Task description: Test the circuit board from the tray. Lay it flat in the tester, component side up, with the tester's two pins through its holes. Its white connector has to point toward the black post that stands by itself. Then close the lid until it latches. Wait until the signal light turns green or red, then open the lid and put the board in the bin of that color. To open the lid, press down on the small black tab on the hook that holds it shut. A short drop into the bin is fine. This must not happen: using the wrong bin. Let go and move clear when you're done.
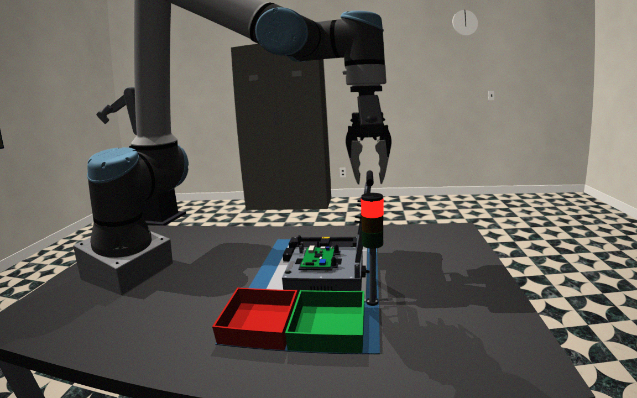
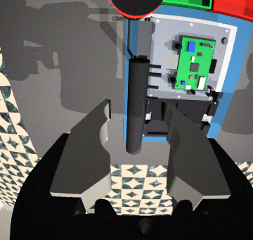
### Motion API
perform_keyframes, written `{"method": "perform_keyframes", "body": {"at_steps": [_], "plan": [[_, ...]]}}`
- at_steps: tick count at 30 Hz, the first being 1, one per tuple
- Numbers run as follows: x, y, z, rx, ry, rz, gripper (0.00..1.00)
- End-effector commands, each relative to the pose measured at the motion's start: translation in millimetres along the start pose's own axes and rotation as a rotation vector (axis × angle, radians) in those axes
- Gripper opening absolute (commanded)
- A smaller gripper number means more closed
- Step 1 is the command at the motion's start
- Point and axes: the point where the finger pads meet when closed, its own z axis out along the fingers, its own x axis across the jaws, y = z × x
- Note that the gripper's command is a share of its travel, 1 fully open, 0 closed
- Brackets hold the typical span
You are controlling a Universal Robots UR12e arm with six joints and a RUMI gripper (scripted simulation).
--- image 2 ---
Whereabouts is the green circuit board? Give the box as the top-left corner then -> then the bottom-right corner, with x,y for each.
174,37 -> 215,90

